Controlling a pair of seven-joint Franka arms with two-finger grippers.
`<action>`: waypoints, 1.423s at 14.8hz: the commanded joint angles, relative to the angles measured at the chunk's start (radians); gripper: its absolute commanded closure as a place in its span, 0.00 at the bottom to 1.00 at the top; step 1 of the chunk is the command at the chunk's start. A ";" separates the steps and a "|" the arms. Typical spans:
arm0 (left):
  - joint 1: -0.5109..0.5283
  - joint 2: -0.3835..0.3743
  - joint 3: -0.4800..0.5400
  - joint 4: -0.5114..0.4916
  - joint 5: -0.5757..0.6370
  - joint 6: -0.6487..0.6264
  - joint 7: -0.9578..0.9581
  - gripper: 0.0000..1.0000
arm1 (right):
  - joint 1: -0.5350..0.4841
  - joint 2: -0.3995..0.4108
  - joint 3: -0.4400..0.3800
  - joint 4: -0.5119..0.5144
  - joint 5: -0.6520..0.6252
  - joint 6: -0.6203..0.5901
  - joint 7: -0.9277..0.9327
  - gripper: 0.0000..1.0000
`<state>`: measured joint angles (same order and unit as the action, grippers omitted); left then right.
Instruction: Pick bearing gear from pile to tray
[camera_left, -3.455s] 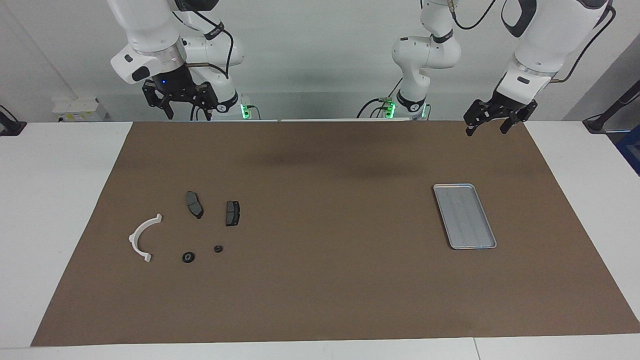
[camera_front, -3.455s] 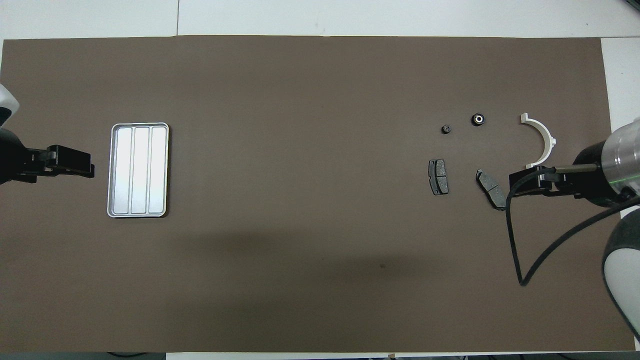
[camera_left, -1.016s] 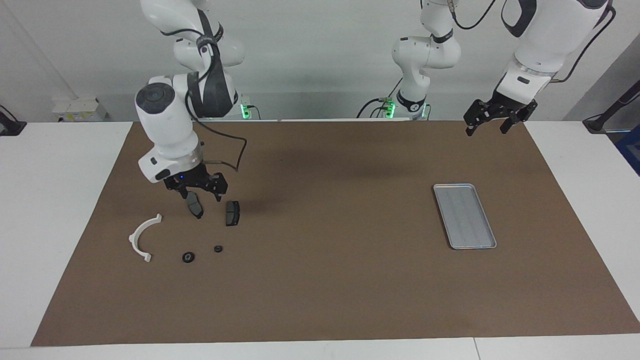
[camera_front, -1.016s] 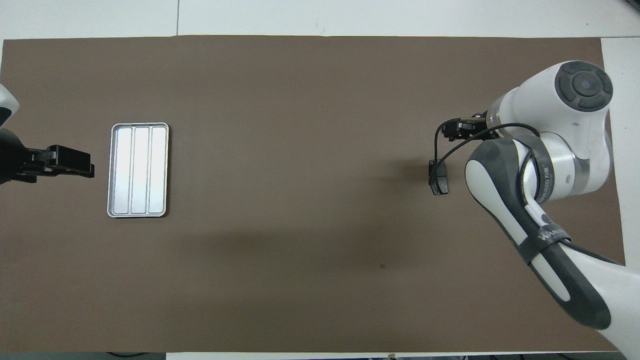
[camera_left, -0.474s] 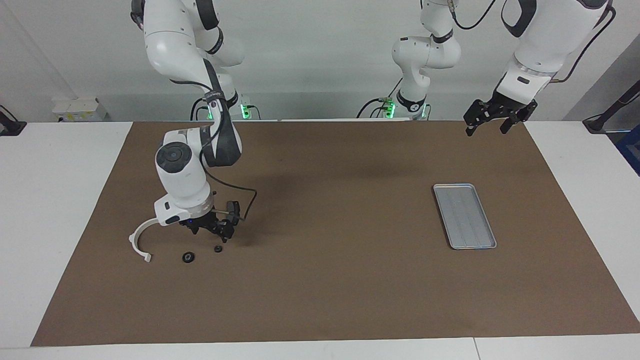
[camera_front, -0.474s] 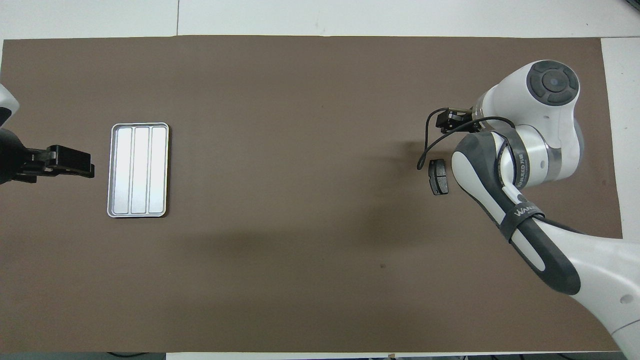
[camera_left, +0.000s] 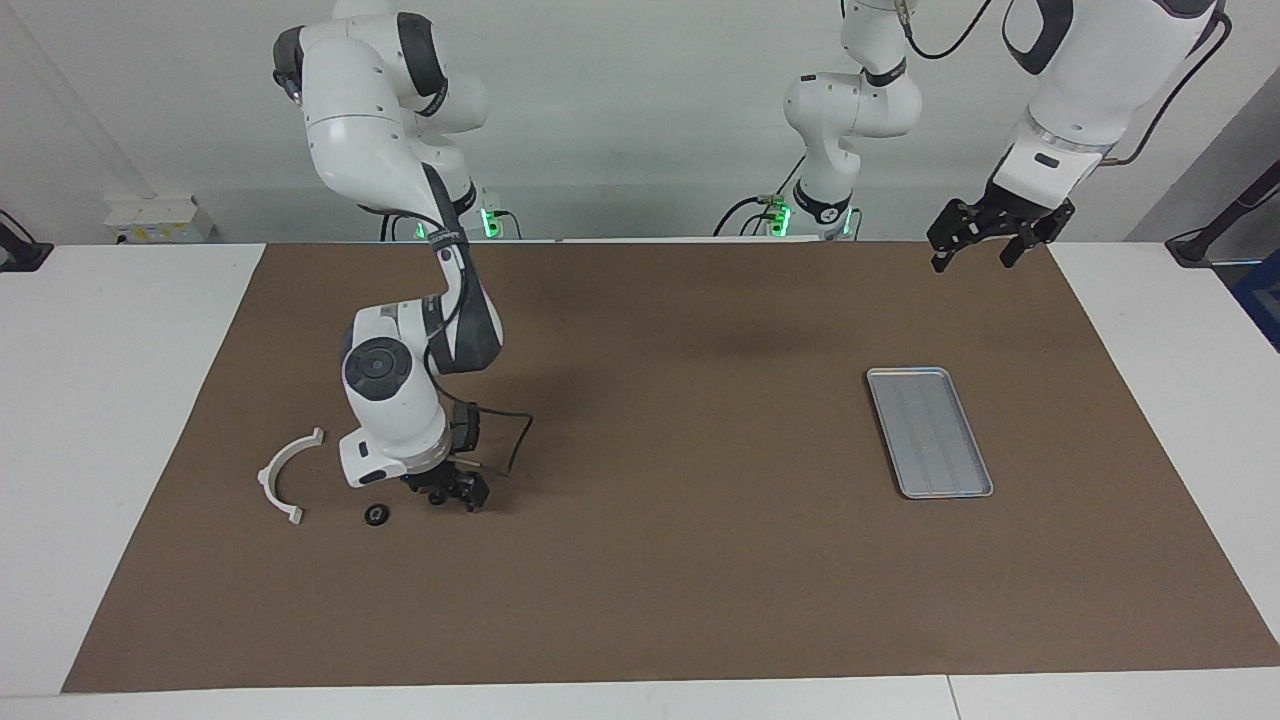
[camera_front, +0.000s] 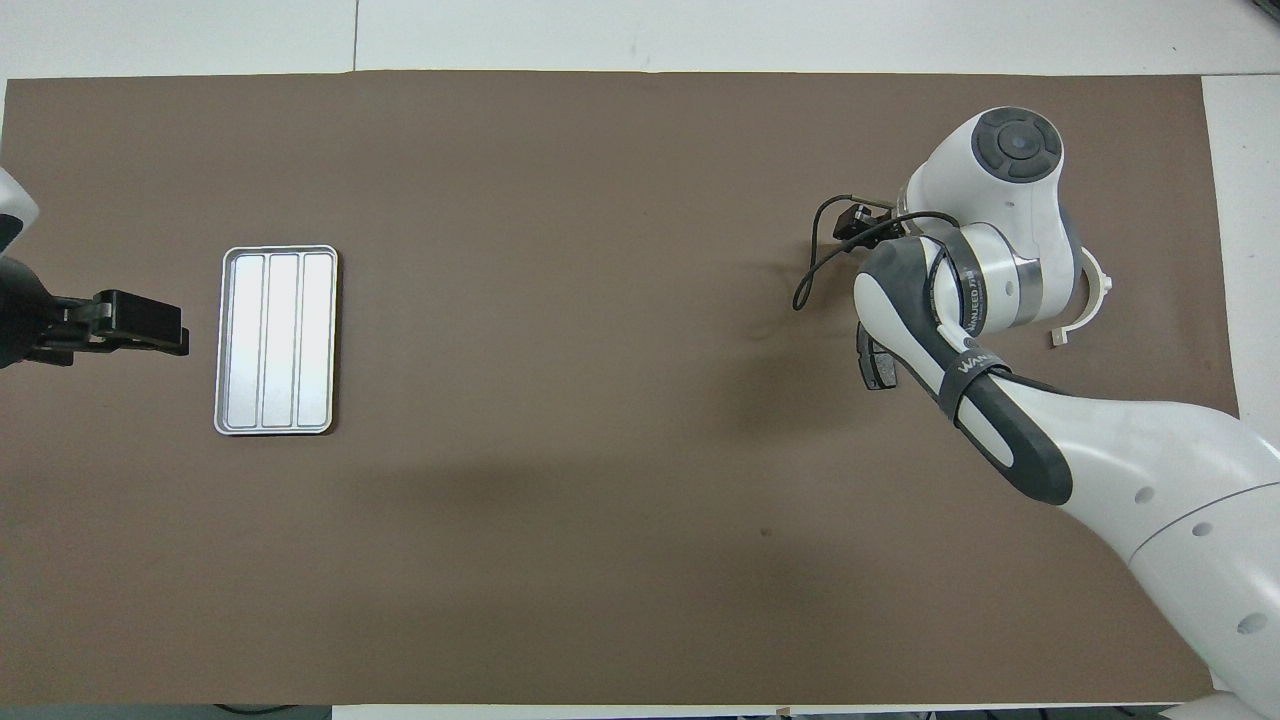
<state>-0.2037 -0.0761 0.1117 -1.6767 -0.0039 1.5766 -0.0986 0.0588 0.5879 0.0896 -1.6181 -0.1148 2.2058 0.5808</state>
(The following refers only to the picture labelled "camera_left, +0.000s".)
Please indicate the black table clamp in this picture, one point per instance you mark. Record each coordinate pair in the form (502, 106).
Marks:
(20, 255)

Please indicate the white semicircular bracket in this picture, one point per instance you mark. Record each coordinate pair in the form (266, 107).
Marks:
(266, 480)

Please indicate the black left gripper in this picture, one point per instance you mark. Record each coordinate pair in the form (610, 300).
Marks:
(1000, 215)

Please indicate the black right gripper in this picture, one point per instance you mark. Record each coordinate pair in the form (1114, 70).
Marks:
(455, 478)

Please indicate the brown table mat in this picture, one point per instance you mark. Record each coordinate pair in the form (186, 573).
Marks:
(650, 560)

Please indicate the black angled stand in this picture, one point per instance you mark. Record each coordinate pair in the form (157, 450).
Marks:
(1195, 248)

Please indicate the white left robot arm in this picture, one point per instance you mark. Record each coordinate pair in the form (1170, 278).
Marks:
(1090, 80)

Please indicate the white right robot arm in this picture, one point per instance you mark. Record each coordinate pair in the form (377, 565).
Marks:
(380, 130)

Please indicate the silver metal tray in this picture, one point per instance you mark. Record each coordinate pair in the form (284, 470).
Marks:
(930, 440)

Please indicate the white power box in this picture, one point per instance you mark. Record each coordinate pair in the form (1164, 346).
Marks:
(160, 220)

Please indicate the blue crate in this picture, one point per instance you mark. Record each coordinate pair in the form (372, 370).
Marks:
(1262, 300)

